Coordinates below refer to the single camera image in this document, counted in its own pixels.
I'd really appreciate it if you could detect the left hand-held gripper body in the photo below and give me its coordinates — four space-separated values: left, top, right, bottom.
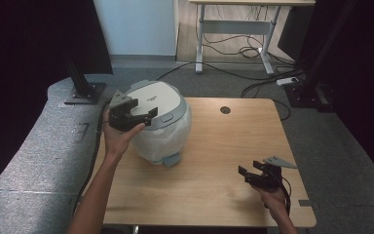
108 90 147 133

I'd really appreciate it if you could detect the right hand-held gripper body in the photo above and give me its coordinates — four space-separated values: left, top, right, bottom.
248 155 298 191

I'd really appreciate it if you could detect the white rice cooker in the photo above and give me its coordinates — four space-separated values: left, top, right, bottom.
125 79 193 168

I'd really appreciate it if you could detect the person's right hand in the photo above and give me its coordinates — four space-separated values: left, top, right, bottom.
251 185 289 222

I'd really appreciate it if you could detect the person's left hand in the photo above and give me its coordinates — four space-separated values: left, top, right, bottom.
101 108 146 162

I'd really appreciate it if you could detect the white power strip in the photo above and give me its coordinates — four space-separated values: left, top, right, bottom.
276 76 300 87

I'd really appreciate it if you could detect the black curtain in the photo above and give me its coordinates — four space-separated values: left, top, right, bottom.
278 0 374 180
0 0 114 203

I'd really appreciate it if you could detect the black slanted metal stand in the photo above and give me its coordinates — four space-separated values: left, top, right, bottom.
283 0 359 110

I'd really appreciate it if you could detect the white-legged wooden desk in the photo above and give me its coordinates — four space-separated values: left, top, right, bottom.
188 0 317 76

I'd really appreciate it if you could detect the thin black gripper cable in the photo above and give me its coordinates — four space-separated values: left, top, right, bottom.
267 169 292 215

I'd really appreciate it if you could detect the thick black gripper cable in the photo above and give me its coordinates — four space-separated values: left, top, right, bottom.
71 98 111 217

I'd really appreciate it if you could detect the black stand with base plate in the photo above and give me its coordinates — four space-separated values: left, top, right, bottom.
63 58 107 105

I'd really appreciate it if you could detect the long black floor cable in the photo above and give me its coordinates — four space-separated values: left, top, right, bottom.
156 60 305 82

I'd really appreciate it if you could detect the black cable bundle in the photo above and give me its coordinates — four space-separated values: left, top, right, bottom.
203 30 295 64

